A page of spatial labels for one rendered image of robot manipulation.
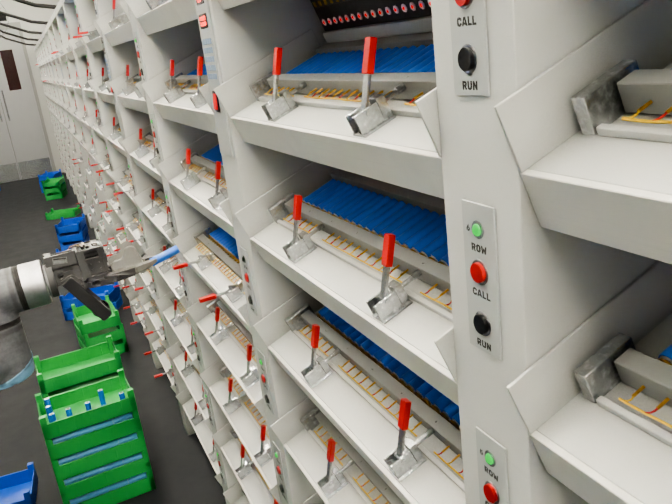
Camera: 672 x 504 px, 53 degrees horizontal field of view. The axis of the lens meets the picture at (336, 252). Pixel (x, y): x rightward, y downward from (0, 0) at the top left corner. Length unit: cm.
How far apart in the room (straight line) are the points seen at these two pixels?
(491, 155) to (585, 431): 21
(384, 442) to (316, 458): 36
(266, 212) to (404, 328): 49
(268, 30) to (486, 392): 73
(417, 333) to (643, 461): 27
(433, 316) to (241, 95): 55
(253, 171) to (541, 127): 71
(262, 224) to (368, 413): 38
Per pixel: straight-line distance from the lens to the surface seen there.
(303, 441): 128
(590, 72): 50
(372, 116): 68
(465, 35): 50
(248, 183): 112
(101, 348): 294
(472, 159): 51
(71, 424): 243
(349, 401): 97
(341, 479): 115
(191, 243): 184
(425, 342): 67
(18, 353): 145
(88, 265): 143
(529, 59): 47
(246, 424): 175
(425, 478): 82
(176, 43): 180
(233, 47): 110
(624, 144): 46
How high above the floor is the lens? 144
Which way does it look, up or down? 18 degrees down
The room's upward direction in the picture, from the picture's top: 7 degrees counter-clockwise
